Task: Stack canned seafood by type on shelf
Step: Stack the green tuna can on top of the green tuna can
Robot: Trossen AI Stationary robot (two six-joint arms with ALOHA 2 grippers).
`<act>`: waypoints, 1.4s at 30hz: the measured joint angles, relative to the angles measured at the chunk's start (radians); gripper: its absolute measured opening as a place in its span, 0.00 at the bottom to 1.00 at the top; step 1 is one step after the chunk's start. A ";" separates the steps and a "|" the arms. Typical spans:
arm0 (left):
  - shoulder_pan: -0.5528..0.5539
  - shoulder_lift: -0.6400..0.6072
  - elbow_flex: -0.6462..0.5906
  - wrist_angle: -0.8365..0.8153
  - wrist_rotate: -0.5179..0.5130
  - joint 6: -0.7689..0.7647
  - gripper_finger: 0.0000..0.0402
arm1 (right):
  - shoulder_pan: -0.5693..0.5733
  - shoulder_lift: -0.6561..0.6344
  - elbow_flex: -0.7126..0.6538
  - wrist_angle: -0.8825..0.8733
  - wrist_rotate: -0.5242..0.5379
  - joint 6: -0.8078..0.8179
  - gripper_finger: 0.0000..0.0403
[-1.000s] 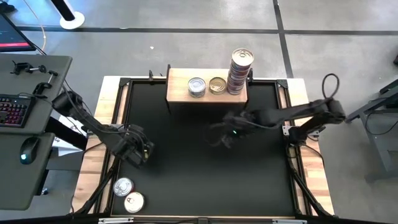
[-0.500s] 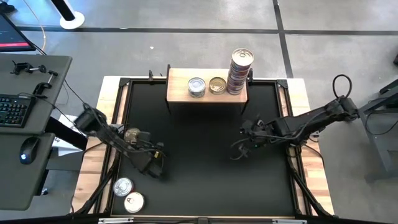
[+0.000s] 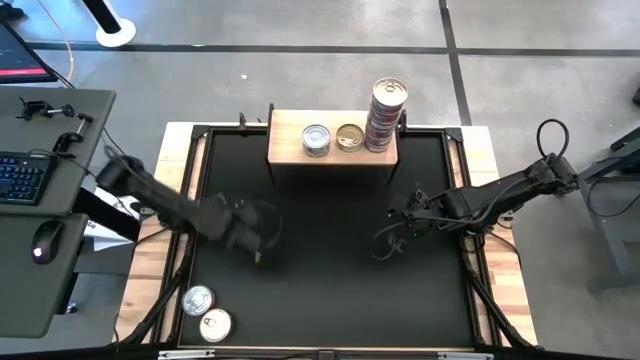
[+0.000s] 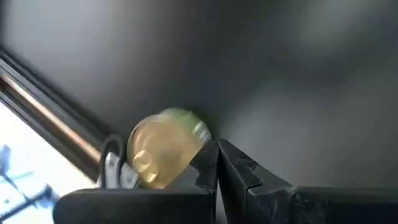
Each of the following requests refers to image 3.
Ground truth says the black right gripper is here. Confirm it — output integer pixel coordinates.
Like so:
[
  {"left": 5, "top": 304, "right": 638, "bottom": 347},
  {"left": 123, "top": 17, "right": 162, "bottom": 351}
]
[{"left": 388, "top": 188, "right": 451, "bottom": 236}]

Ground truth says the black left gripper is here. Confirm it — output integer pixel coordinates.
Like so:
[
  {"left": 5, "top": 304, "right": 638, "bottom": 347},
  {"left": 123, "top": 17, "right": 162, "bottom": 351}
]
[{"left": 207, "top": 197, "right": 264, "bottom": 251}]

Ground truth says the green label gold-lid can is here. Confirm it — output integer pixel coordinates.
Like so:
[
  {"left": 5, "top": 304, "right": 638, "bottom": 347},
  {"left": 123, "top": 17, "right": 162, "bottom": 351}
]
[{"left": 335, "top": 123, "right": 365, "bottom": 154}]

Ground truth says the wooden shelf with black legs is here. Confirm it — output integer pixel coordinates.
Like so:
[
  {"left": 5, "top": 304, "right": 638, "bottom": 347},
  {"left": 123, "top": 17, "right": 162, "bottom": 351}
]
[{"left": 266, "top": 103, "right": 407, "bottom": 185}]

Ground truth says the shiny ringed silver-lid can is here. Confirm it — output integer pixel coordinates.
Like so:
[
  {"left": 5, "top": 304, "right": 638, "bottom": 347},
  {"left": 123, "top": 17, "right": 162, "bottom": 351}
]
[{"left": 180, "top": 284, "right": 216, "bottom": 317}]

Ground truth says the white pull-tab lid can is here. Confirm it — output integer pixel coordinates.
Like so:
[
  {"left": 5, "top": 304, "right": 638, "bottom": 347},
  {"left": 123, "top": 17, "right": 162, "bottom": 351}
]
[{"left": 198, "top": 308, "right": 234, "bottom": 344}]

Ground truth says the black table mat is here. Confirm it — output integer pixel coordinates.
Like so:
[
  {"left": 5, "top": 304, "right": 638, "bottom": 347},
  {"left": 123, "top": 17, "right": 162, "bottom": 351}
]
[{"left": 177, "top": 130, "right": 476, "bottom": 349}]

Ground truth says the black desk support bar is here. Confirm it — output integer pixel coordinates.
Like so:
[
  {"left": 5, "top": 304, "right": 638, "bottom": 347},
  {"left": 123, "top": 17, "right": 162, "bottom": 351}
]
[{"left": 73, "top": 187, "right": 142, "bottom": 242}]

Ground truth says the white paper sheet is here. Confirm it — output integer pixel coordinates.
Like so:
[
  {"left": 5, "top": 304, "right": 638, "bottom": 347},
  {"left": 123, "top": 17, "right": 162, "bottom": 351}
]
[{"left": 82, "top": 183, "right": 151, "bottom": 252}]

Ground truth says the black desk clamp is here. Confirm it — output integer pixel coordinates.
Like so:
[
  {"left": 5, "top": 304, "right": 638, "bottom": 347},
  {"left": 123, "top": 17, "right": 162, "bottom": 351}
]
[
  {"left": 16, "top": 97, "right": 76, "bottom": 122},
  {"left": 52, "top": 113, "right": 95, "bottom": 154}
]

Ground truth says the black computer mouse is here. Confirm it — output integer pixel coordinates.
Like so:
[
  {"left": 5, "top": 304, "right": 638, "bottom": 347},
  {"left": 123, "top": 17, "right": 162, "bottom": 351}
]
[{"left": 30, "top": 219, "right": 65, "bottom": 265}]

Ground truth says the grey desk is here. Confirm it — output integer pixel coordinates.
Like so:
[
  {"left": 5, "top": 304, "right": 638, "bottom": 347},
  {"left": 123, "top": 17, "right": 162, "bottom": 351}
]
[{"left": 0, "top": 85, "right": 117, "bottom": 339}]

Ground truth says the backlit black keyboard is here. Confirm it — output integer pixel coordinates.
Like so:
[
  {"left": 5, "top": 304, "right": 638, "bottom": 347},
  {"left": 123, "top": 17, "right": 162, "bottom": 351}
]
[{"left": 0, "top": 152, "right": 57, "bottom": 206}]

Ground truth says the white floor stand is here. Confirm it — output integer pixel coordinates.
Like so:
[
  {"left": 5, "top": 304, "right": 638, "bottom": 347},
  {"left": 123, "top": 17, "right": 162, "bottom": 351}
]
[{"left": 82, "top": 0, "right": 137, "bottom": 49}]

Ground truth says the black computer monitor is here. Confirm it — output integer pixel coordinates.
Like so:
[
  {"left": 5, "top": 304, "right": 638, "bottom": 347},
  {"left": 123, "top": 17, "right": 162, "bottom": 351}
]
[{"left": 0, "top": 19, "right": 59, "bottom": 85}]

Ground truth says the black metal table frame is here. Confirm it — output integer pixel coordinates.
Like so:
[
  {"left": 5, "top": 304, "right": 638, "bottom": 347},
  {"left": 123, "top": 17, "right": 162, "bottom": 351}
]
[{"left": 113, "top": 112, "right": 539, "bottom": 351}]

